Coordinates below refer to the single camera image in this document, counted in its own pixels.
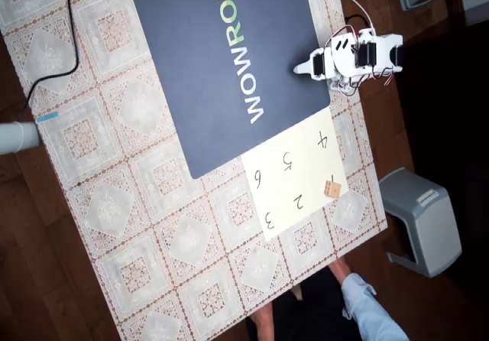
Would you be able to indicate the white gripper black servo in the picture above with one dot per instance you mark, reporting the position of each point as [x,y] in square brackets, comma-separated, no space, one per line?
[315,64]

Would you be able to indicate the small wooden cube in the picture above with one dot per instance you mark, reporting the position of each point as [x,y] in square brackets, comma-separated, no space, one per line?
[332,190]

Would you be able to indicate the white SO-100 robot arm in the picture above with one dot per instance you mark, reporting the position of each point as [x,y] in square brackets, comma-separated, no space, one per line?
[368,52]

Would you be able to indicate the forearm in light blue sleeve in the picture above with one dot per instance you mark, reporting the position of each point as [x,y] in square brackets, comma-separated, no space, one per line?
[372,310]

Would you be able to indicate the person's bare hand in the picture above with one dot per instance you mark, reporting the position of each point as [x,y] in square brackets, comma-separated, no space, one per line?
[339,270]

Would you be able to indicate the dark blue WOWROBO mat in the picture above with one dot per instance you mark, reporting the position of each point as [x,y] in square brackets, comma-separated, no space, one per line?
[214,31]

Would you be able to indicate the cream paper sheet with numbers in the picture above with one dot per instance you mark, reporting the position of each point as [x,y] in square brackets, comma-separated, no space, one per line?
[290,173]

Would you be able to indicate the white lace tablecloth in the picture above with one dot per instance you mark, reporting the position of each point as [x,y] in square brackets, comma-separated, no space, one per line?
[114,203]

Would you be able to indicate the blue tape strip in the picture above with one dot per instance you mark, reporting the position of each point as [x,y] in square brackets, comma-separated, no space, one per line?
[47,117]

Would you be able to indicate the white cylinder pole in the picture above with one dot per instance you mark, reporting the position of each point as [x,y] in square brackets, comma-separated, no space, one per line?
[17,137]

